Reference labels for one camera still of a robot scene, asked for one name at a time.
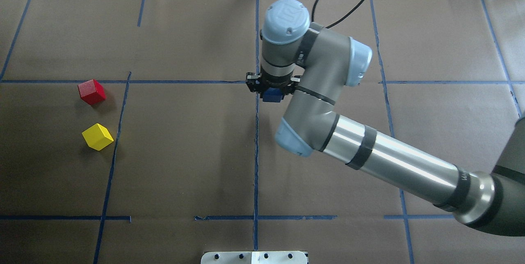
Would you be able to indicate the blue wooden block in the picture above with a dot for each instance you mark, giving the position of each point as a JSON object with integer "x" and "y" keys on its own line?
{"x": 272, "y": 95}

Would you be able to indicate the white camera pole with base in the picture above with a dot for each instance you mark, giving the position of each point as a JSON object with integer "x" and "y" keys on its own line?
{"x": 255, "y": 257}

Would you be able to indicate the yellow wooden block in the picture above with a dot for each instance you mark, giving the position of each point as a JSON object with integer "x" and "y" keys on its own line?
{"x": 97, "y": 137}

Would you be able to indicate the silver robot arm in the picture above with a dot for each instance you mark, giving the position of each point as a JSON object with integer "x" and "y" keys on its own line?
{"x": 318, "y": 63}

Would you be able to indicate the red wooden block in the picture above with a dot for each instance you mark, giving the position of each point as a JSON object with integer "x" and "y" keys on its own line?
{"x": 91, "y": 92}

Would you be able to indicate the brown paper table cover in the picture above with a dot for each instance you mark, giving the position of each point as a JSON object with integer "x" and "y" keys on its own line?
{"x": 194, "y": 166}

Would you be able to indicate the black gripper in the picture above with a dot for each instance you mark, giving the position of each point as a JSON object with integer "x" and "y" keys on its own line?
{"x": 253, "y": 85}

